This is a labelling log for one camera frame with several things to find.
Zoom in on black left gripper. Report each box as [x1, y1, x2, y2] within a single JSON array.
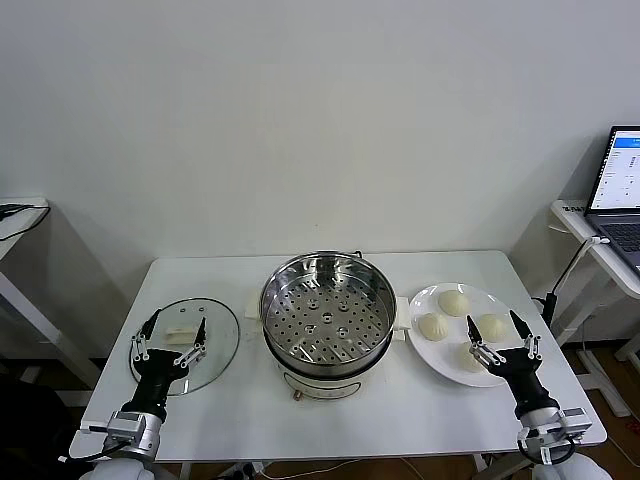
[[122, 308, 209, 417]]

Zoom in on stainless steel steamer basket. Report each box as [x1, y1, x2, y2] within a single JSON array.
[[259, 252, 399, 369]]

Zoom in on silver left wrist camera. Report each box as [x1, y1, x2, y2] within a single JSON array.
[[79, 410, 146, 449]]

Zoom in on white steamed baozi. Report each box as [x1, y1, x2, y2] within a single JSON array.
[[477, 313, 510, 344], [455, 341, 489, 374], [438, 289, 471, 318], [417, 313, 448, 343]]

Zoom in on white round plate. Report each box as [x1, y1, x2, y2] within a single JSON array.
[[408, 282, 530, 389]]

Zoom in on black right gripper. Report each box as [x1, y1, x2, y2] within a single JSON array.
[[465, 309, 559, 414]]

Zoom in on white floor cable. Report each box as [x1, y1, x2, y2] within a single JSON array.
[[399, 457, 434, 480]]

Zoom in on round glass pot lid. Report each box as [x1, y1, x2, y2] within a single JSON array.
[[128, 298, 241, 397]]

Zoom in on white electric cooking pot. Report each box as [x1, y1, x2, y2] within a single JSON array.
[[243, 291, 411, 403]]

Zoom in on black white laptop cable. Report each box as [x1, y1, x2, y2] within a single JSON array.
[[532, 234, 611, 326]]

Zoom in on white laptop side table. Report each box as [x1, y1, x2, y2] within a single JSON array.
[[549, 198, 640, 419]]

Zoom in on black cable on side table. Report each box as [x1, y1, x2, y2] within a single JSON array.
[[0, 202, 52, 244]]

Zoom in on open grey laptop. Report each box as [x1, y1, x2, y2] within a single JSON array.
[[583, 124, 640, 274]]

